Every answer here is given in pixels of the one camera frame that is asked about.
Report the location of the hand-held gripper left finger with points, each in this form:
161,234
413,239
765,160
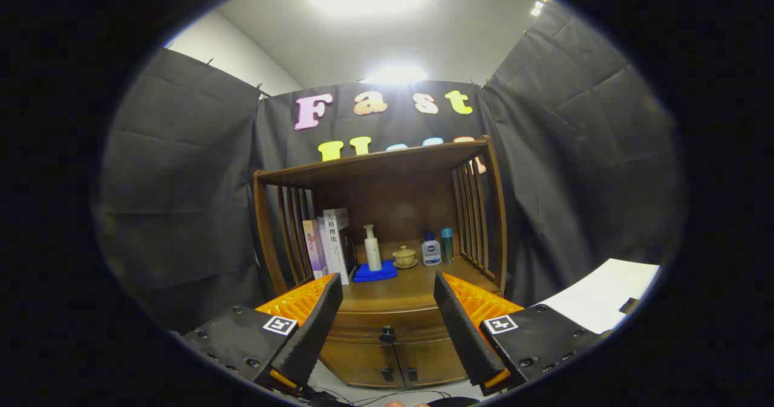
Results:
314,334

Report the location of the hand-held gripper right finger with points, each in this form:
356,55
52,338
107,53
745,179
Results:
462,334

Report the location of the wooden drawer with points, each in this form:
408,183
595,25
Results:
363,325

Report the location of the black drawer knob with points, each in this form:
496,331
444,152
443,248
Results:
387,334

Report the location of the wooden cabinet door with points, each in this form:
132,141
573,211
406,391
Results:
357,361
435,361

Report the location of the wooden countertop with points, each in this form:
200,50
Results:
411,286

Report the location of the wooden cabinet with slatted hutch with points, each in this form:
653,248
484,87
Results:
393,195

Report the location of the blue folded towel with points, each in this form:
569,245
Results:
366,275

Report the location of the purple book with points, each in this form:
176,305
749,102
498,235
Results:
312,250

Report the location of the white bottle with blue cap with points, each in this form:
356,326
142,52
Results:
431,253

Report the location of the slim teal bottle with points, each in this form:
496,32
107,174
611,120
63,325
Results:
447,247

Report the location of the thin white book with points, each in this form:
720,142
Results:
324,244

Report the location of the thick white book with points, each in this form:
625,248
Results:
337,244

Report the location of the yellow lidded teacup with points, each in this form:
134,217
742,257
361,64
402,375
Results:
404,257

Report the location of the white pump bottle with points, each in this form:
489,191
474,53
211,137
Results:
372,253

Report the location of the long ceiling light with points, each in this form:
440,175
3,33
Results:
396,75

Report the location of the small ceiling spotlight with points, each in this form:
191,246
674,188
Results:
536,9

